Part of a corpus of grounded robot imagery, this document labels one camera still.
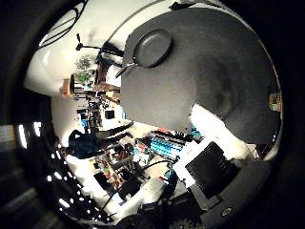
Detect black overhead cable loop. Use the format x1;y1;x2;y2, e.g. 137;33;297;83
37;1;90;50

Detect dark grey frying pan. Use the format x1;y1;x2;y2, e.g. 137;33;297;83
114;28;173;79

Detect rack of blue storage bins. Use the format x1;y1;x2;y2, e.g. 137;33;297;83
148;128;195;160

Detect person in dark blue clothes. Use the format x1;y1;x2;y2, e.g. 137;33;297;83
67;128;103;160

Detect brown cardboard box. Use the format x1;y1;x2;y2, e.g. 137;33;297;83
60;77;72;98

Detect cluttered work desk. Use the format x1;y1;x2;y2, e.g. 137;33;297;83
92;142;145;195

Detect green potted plant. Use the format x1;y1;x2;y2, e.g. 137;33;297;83
75;54;93;84

